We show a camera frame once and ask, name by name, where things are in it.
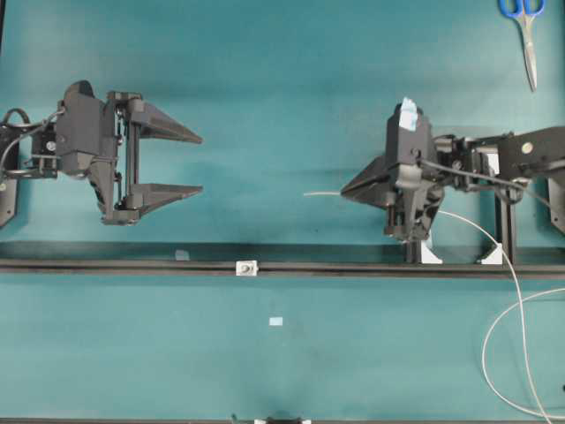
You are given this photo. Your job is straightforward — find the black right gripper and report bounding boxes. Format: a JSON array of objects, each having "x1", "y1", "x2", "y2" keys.
[{"x1": 340, "y1": 134, "x2": 477, "y2": 242}]

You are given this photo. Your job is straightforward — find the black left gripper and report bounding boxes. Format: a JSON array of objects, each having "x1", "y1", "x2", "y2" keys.
[{"x1": 87, "y1": 91, "x2": 203, "y2": 225}]

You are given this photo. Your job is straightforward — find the thin white wire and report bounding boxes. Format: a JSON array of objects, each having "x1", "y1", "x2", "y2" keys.
[{"x1": 302, "y1": 189, "x2": 565, "y2": 424}]

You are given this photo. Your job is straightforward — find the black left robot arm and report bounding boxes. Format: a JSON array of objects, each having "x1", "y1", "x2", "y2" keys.
[{"x1": 1, "y1": 81, "x2": 203, "y2": 225}]

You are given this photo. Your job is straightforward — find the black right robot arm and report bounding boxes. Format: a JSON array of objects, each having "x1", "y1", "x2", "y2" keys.
[{"x1": 341, "y1": 126, "x2": 564, "y2": 242}]

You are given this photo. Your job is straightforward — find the pale tape piece on table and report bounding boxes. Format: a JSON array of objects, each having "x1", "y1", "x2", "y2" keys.
[{"x1": 268, "y1": 316, "x2": 283, "y2": 327}]

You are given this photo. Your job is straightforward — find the black clip at table edge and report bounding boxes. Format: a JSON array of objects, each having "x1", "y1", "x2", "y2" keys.
[{"x1": 252, "y1": 417, "x2": 313, "y2": 424}]

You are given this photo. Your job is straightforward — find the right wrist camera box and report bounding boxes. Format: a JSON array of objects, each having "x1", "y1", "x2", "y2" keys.
[{"x1": 385, "y1": 103, "x2": 438, "y2": 170}]

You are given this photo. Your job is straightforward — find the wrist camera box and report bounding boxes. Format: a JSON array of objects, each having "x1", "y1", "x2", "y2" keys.
[
  {"x1": 385, "y1": 103, "x2": 438, "y2": 170},
  {"x1": 55, "y1": 79, "x2": 104, "y2": 178}
]

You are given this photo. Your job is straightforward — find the blue tape on camera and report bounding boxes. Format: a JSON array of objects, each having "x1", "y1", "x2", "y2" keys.
[{"x1": 398, "y1": 97, "x2": 418, "y2": 132}]

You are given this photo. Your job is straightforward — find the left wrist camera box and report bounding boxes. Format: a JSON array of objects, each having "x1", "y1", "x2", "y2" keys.
[{"x1": 55, "y1": 79, "x2": 104, "y2": 178}]

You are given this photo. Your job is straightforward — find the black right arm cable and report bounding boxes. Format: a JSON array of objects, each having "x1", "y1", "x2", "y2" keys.
[{"x1": 418, "y1": 158, "x2": 553, "y2": 208}]

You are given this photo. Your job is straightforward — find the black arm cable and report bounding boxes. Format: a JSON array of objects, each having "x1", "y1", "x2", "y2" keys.
[
  {"x1": 418, "y1": 158, "x2": 553, "y2": 208},
  {"x1": 0, "y1": 108, "x2": 63, "y2": 178}
]

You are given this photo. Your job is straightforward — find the pale tape piece near rail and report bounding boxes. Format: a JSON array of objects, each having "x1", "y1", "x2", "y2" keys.
[{"x1": 175, "y1": 249, "x2": 190, "y2": 261}]

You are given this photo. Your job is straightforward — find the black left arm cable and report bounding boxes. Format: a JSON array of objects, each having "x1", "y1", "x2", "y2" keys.
[{"x1": 0, "y1": 108, "x2": 63, "y2": 178}]

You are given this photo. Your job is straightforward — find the black square aluminium frame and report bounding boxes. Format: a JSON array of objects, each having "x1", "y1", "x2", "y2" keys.
[{"x1": 402, "y1": 140, "x2": 517, "y2": 266}]

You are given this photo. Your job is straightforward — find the white eyelet bracket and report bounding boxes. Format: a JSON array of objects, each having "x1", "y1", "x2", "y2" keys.
[{"x1": 236, "y1": 261, "x2": 259, "y2": 276}]

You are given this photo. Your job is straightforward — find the long black aluminium rail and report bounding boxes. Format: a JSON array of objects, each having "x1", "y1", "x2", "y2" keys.
[{"x1": 0, "y1": 257, "x2": 565, "y2": 280}]

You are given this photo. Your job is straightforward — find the blue handled scissors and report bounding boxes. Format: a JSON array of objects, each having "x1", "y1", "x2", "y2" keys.
[{"x1": 498, "y1": 0, "x2": 546, "y2": 92}]

